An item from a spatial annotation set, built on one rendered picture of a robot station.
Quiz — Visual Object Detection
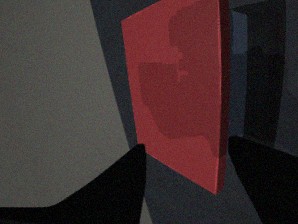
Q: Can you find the grey open box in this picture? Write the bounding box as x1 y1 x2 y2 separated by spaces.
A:
227 10 247 157

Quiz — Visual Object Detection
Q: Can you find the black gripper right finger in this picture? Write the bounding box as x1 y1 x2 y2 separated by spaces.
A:
229 135 298 224

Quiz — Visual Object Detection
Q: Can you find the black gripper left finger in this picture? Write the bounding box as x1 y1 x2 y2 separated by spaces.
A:
0 144 146 224

